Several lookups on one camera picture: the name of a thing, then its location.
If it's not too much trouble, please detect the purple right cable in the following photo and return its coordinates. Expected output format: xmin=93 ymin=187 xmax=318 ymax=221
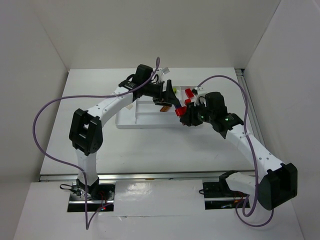
xmin=196 ymin=74 xmax=275 ymax=228

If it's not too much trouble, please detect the white compartment tray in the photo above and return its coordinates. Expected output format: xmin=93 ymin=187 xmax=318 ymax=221
xmin=115 ymin=96 xmax=183 ymax=129

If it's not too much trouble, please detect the brown lego plate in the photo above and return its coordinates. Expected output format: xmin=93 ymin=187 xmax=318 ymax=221
xmin=159 ymin=106 xmax=171 ymax=113

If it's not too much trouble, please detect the small red lego brick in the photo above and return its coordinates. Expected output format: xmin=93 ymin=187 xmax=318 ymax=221
xmin=184 ymin=98 xmax=191 ymax=105

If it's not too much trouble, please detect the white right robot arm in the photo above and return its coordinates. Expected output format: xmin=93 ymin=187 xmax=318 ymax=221
xmin=175 ymin=87 xmax=298 ymax=211

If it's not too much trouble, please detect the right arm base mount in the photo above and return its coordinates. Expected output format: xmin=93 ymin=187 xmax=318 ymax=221
xmin=198 ymin=170 xmax=247 ymax=210

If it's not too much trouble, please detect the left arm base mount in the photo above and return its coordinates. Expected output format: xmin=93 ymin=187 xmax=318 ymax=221
xmin=59 ymin=183 xmax=116 ymax=213

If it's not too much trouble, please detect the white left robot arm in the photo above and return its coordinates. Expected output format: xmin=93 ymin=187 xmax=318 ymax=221
xmin=69 ymin=64 xmax=182 ymax=197

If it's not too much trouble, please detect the aluminium rail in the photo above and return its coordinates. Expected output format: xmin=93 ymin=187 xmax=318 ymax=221
xmin=234 ymin=68 xmax=266 ymax=147
xmin=38 ymin=170 xmax=228 ymax=183

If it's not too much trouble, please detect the aluminium rail front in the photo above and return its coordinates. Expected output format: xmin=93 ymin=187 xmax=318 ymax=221
xmin=38 ymin=170 xmax=228 ymax=183

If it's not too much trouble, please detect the aluminium rail right side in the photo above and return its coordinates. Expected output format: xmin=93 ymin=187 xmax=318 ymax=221
xmin=234 ymin=68 xmax=266 ymax=147

